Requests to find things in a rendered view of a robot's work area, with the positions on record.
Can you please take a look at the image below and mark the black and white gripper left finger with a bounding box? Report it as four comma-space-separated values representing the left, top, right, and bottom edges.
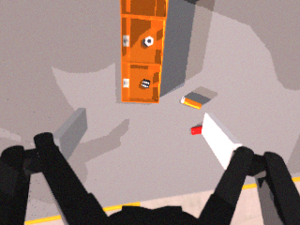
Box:
0, 108, 114, 225

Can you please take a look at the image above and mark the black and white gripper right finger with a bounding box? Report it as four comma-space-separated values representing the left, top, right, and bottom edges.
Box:
194, 112, 300, 225

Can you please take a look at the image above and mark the red usb stick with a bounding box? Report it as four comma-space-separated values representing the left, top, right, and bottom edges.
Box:
191, 126, 203, 135

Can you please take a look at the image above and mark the white hex nut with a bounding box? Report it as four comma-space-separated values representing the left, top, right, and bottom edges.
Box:
145, 37, 154, 46

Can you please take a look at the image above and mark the orange rack of bins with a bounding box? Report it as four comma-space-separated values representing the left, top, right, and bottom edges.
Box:
120, 0, 168, 103

